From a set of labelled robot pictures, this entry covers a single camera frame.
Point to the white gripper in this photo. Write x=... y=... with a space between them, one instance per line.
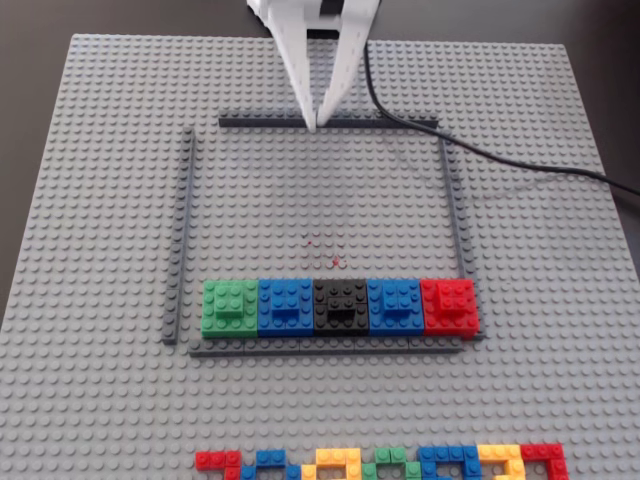
x=289 y=37

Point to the green brick cube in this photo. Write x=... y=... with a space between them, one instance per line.
x=225 y=320

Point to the blue brick cube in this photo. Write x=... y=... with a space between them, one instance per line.
x=285 y=320
x=395 y=320

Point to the black brick cube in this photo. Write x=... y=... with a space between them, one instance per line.
x=340 y=322

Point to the red brick cube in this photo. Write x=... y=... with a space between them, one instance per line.
x=450 y=320

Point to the dark grey brick strip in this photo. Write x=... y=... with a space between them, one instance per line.
x=457 y=210
x=300 y=346
x=260 y=120
x=181 y=225

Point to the grey studded baseplate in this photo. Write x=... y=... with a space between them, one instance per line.
x=100 y=200

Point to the yellow brick letter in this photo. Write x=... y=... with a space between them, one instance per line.
x=500 y=452
x=335 y=456

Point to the blue brick letter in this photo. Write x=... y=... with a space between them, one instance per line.
x=270 y=457
x=445 y=454

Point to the green brick letter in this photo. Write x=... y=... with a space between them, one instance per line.
x=392 y=455

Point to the red brick letter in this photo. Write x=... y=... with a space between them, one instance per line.
x=545 y=451
x=215 y=459

